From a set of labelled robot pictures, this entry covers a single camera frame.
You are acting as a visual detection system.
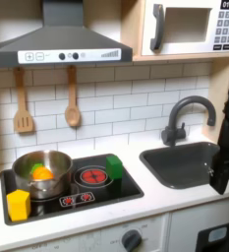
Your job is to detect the green toy block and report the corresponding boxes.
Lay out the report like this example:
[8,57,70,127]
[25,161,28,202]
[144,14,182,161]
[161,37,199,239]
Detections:
[105,155,124,181]

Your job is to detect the steel pot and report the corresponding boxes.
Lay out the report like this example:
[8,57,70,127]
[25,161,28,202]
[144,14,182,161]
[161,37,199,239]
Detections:
[12,150,74,201]

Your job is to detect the wooden spoon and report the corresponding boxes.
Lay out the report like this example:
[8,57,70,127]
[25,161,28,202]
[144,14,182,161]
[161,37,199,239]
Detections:
[64,65,83,128]

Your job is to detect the black toy stove top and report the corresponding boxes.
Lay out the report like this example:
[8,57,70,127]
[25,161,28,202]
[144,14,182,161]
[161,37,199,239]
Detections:
[0,153,145,226]

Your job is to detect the dark grey tap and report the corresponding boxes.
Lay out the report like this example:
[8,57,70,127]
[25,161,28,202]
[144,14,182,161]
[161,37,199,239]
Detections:
[160,94,217,148]

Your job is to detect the dark grey sink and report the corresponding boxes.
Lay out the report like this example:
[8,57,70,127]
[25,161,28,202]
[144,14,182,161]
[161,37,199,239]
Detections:
[139,141,222,191]

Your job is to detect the orange toy vegetable green top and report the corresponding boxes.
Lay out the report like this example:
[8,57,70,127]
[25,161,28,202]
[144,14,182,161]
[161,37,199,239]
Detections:
[29,162,55,182]

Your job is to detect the wooden slotted spatula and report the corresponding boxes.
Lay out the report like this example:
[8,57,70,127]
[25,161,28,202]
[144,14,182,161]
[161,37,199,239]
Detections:
[13,67,35,134]

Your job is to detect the grey extractor hood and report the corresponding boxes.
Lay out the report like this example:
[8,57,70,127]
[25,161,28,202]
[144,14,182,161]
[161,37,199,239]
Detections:
[0,0,134,69]

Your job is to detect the white toy microwave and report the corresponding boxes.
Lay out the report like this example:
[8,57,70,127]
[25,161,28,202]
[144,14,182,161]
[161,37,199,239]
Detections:
[141,0,229,57]

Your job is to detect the dark oven knob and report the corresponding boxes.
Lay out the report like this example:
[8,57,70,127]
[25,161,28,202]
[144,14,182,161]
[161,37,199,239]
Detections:
[121,228,143,252]

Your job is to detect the yellow toy block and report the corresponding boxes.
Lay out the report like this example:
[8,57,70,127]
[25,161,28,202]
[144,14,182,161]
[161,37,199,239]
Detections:
[6,189,32,222]

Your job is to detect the black cabinet door handle panel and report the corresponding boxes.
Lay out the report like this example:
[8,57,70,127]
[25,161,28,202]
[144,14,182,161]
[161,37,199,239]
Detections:
[195,220,229,252]

